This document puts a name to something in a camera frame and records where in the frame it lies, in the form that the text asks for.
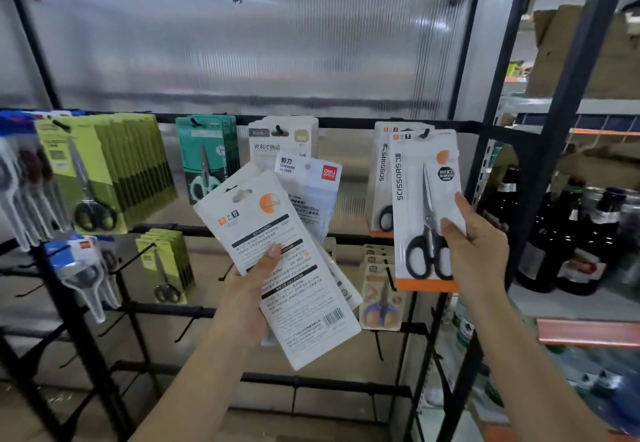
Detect white orange black-handled scissors packet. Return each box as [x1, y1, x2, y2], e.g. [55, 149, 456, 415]
[387, 128, 469, 293]
[367, 121, 436, 238]

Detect green plastic bottles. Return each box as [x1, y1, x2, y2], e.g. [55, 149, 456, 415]
[449, 294, 506, 410]

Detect person's left hand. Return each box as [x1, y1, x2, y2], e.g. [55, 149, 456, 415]
[212, 244, 285, 350]

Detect white beige-dot scissors packets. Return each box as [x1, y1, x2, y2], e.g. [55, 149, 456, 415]
[248, 115, 320, 173]

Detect black metal display rack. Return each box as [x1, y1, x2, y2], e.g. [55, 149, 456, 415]
[0, 0, 626, 442]

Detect person's right forearm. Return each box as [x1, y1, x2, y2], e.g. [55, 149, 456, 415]
[457, 284, 617, 442]

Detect small yellow-green scissors packets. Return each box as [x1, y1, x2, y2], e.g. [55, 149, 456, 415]
[134, 229, 197, 306]

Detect translucent corrugated plastic panel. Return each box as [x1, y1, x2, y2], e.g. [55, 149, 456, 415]
[0, 0, 521, 122]

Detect row of yellow-green scissors packets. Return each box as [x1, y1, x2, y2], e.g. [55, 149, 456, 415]
[34, 113, 179, 236]

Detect brown cardboard box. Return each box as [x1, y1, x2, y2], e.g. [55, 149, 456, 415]
[524, 4, 640, 100]

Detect person's right hand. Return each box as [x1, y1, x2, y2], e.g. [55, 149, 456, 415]
[440, 191, 511, 303]

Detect person's left forearm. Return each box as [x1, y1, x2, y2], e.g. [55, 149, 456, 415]
[129, 324, 263, 442]

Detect blue clear scissors packet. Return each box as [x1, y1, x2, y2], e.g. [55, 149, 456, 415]
[42, 235, 122, 325]

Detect teal scissors packets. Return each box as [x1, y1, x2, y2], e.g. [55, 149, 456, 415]
[174, 113, 241, 205]

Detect row of blue clear packets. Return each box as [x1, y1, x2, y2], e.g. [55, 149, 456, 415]
[0, 110, 72, 253]

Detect grey metal shelf unit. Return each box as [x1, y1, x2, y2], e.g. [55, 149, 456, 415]
[480, 96, 640, 352]

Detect dark glass bottle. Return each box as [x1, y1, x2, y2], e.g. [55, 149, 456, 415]
[481, 164, 522, 237]
[556, 186, 627, 297]
[516, 176, 587, 294]

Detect plastic-wrapped bottle pack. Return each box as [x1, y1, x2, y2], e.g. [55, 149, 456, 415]
[547, 344, 640, 437]

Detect beige blue-handled scissors packets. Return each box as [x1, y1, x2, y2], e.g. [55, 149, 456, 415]
[358, 244, 409, 332]

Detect red label scissors packet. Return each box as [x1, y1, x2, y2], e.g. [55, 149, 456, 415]
[274, 151, 364, 311]

